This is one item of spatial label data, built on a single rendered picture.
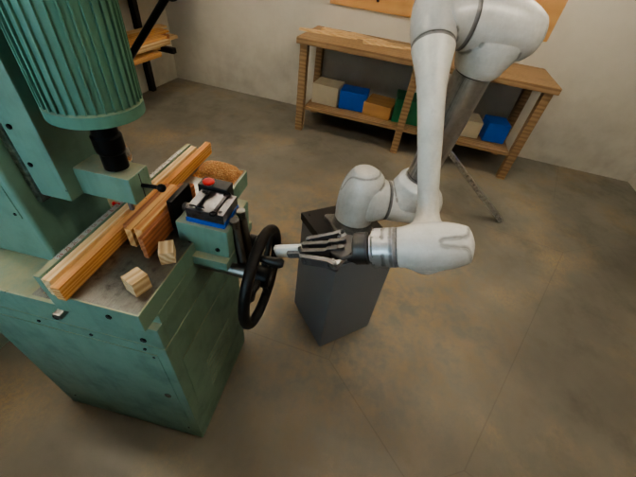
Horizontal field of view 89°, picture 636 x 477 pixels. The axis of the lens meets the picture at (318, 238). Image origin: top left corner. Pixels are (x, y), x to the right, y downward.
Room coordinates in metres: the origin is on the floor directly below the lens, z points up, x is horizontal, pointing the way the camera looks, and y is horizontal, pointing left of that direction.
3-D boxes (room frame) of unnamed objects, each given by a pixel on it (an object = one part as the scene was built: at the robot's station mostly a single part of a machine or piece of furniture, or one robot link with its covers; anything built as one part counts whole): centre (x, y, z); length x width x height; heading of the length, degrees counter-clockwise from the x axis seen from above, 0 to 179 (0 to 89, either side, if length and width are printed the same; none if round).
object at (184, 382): (0.61, 0.59, 0.35); 0.58 x 0.45 x 0.71; 84
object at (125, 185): (0.60, 0.49, 1.03); 0.14 x 0.07 x 0.09; 84
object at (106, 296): (0.64, 0.36, 0.87); 0.61 x 0.30 x 0.06; 174
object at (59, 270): (0.66, 0.49, 0.92); 0.60 x 0.02 x 0.05; 174
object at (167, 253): (0.50, 0.35, 0.92); 0.04 x 0.03 x 0.04; 24
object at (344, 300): (1.03, -0.13, 0.30); 0.30 x 0.30 x 0.60; 34
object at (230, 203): (0.64, 0.27, 0.99); 0.13 x 0.11 x 0.06; 174
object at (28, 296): (0.61, 0.60, 0.76); 0.57 x 0.45 x 0.09; 84
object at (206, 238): (0.63, 0.28, 0.91); 0.15 x 0.14 x 0.09; 174
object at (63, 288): (0.68, 0.47, 0.92); 0.67 x 0.02 x 0.04; 174
